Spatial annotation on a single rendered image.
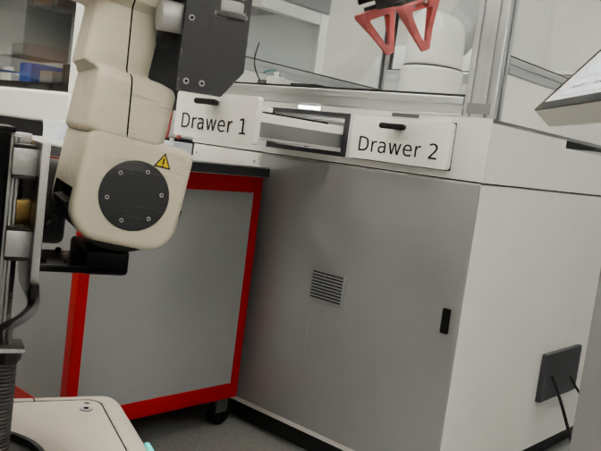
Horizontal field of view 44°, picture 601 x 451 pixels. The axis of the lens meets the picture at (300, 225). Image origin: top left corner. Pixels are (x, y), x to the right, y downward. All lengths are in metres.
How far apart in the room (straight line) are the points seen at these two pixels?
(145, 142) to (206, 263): 0.94
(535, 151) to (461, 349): 0.53
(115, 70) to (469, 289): 1.00
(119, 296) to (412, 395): 0.75
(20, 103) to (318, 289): 1.31
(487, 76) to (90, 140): 0.97
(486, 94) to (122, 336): 1.04
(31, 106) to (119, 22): 1.58
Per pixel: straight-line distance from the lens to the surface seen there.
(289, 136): 1.82
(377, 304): 1.90
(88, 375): 1.89
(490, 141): 1.75
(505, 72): 1.78
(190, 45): 1.12
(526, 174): 1.93
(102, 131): 1.11
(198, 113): 1.86
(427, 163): 1.80
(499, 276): 1.90
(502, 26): 1.78
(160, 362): 2.01
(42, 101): 2.66
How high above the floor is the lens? 0.83
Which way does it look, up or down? 6 degrees down
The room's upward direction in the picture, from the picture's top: 7 degrees clockwise
